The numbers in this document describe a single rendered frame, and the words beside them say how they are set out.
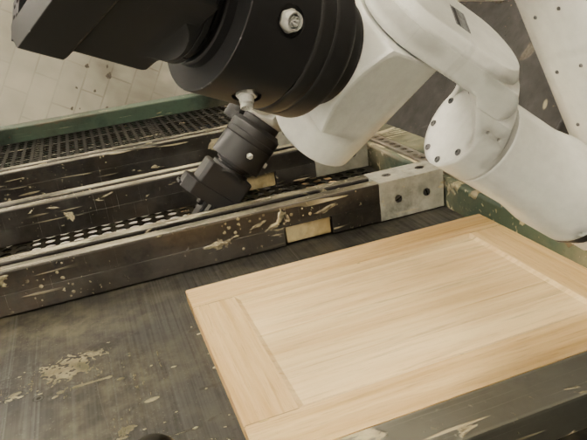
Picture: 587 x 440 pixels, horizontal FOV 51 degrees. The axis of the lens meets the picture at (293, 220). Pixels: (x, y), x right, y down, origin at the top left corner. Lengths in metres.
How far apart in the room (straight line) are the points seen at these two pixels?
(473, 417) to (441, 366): 0.11
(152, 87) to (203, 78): 5.71
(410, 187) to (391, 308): 0.35
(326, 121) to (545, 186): 0.17
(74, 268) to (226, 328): 0.29
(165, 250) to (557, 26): 0.66
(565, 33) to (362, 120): 0.19
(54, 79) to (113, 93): 0.51
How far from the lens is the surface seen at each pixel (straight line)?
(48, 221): 1.26
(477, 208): 1.05
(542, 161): 0.45
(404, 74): 0.38
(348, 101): 0.37
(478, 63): 0.38
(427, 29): 0.36
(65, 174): 1.55
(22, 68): 5.94
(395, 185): 1.07
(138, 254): 0.97
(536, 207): 0.47
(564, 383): 0.64
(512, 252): 0.92
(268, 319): 0.79
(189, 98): 2.28
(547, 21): 0.53
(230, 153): 1.00
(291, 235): 1.02
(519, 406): 0.60
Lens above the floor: 1.57
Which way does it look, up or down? 25 degrees down
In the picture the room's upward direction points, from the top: 72 degrees counter-clockwise
